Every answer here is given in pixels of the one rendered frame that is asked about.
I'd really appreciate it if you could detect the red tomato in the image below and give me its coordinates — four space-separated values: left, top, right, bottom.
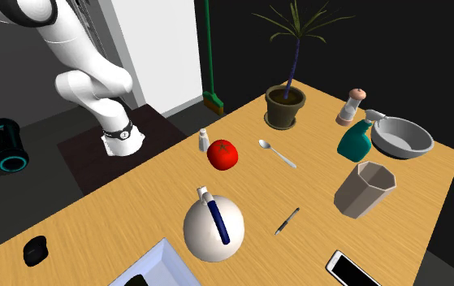
206 139 240 171

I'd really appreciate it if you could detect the white salt shaker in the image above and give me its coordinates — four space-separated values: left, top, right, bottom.
198 128 210 153

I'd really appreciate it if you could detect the silver spoon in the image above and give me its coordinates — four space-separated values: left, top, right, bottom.
258 139 297 169

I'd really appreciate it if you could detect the potted green plant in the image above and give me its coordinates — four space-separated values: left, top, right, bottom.
251 0 357 131

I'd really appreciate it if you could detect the dark robot stand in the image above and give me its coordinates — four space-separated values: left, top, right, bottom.
56 103 189 197

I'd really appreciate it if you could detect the green broom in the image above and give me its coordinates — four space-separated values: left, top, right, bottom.
201 0 225 117

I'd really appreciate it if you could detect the dark pen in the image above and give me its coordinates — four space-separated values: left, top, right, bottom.
274 206 301 236

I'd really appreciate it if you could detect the white door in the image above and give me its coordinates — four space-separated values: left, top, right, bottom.
98 0 204 119

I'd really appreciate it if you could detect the pepper mill with pink cap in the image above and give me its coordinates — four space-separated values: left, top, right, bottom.
335 88 367 128

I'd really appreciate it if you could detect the teal spray bottle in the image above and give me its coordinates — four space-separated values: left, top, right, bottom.
336 109 390 163

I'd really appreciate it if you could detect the pale blue tray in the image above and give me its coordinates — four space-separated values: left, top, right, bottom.
107 237 203 286

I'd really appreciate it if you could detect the beige faceted cup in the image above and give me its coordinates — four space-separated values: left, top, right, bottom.
333 160 397 219

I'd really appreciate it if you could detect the grey bowl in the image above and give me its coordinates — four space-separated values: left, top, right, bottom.
370 116 435 160

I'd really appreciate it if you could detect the white smartphone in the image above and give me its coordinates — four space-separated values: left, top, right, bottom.
325 249 383 286

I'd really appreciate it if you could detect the black cylinder with teal rings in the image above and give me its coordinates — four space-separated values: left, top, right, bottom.
0 117 30 173

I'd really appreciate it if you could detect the black rounded case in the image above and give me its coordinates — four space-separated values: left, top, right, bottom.
23 235 50 267

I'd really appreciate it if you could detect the white kettle with blue handle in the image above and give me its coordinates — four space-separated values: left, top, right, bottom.
183 186 246 263

